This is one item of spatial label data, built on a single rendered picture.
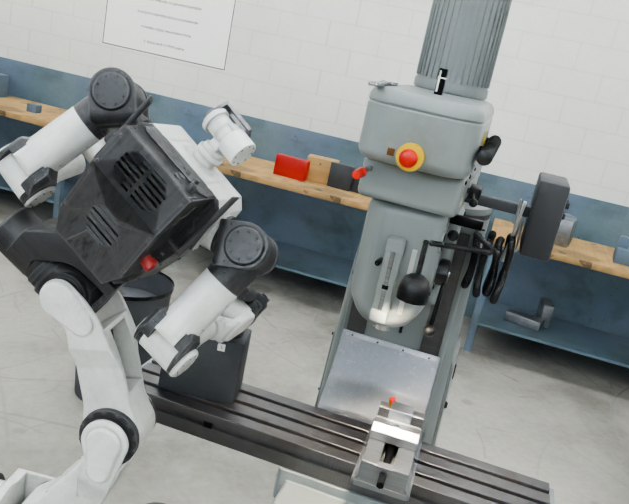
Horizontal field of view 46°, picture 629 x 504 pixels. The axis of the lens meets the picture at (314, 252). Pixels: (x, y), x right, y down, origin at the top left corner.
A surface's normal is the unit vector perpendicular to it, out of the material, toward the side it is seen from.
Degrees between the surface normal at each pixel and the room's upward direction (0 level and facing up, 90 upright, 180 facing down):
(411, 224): 90
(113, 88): 75
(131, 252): 97
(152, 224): 84
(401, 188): 90
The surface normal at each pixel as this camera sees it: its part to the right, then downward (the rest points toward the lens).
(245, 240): -0.11, -0.14
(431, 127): -0.28, 0.22
